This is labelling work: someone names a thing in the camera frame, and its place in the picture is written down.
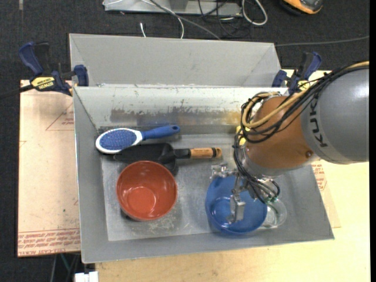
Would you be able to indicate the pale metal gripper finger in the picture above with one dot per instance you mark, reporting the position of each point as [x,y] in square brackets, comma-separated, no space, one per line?
[238,209]
[219,171]

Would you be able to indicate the blue bowl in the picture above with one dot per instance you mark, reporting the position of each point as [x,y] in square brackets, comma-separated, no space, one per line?
[217,207]

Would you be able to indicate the clear glass cup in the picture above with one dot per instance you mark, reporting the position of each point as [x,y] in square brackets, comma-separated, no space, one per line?
[277,214]

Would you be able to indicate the red bowl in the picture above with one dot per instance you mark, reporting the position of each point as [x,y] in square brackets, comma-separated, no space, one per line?
[147,191]

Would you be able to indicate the grey metal bin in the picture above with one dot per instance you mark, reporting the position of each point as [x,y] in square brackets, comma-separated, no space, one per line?
[188,69]

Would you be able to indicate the blue and white hairbrush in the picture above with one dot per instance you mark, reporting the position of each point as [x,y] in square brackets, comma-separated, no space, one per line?
[117,140]

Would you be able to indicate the brown cardboard board red print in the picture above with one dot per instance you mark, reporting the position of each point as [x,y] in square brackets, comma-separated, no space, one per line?
[44,172]

